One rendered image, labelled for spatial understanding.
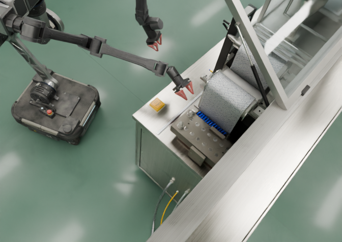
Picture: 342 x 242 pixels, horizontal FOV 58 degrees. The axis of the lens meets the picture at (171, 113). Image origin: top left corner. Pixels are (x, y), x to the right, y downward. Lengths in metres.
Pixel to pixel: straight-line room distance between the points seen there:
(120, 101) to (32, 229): 1.31
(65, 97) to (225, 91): 1.60
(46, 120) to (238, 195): 1.90
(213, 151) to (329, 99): 0.63
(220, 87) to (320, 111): 0.48
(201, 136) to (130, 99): 1.42
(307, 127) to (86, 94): 1.92
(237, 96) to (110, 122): 1.60
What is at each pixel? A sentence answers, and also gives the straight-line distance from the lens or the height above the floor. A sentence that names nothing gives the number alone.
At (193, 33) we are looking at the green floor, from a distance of 3.66.
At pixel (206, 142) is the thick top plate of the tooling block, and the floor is 1.03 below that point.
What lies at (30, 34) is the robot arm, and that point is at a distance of 1.59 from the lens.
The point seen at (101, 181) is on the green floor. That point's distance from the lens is 2.73.
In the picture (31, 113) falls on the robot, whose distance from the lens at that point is 2.83.
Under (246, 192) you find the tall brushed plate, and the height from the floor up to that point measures 1.44.
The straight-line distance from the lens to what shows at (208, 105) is 1.75.
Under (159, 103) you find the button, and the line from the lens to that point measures 1.95.
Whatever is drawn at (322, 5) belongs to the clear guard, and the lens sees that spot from 1.48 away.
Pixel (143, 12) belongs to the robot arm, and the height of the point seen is 1.32.
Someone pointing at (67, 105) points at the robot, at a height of 0.26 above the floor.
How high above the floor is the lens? 2.59
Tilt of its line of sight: 60 degrees down
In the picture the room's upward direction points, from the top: 12 degrees clockwise
